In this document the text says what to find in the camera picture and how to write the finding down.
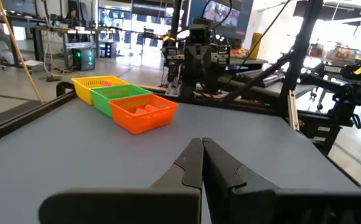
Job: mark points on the small pink-red block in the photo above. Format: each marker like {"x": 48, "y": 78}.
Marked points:
{"x": 106, "y": 84}

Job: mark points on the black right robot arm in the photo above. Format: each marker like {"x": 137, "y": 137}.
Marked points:
{"x": 197, "y": 62}

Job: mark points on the orange plastic basket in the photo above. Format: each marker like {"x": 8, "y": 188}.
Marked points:
{"x": 146, "y": 123}

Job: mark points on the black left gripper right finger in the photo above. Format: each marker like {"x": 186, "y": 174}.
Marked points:
{"x": 230, "y": 193}

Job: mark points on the yellow cylinder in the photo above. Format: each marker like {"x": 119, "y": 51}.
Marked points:
{"x": 255, "y": 45}

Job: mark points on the aluminium frame strip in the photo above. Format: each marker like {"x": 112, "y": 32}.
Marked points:
{"x": 293, "y": 109}

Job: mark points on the green plastic basket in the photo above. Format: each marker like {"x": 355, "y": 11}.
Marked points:
{"x": 101, "y": 101}

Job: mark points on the computer tower green lights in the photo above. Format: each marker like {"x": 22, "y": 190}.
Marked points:
{"x": 81, "y": 57}

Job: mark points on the large wall screen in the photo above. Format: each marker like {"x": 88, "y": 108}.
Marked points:
{"x": 224, "y": 15}

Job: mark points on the black diagonal frame brace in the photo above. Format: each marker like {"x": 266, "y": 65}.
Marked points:
{"x": 255, "y": 79}

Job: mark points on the black vertical frame pole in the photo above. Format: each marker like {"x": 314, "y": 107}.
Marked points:
{"x": 302, "y": 46}

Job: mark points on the yellow plastic basket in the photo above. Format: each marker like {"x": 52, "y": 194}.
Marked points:
{"x": 82, "y": 90}

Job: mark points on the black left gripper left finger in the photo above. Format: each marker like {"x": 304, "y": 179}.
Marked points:
{"x": 180, "y": 193}

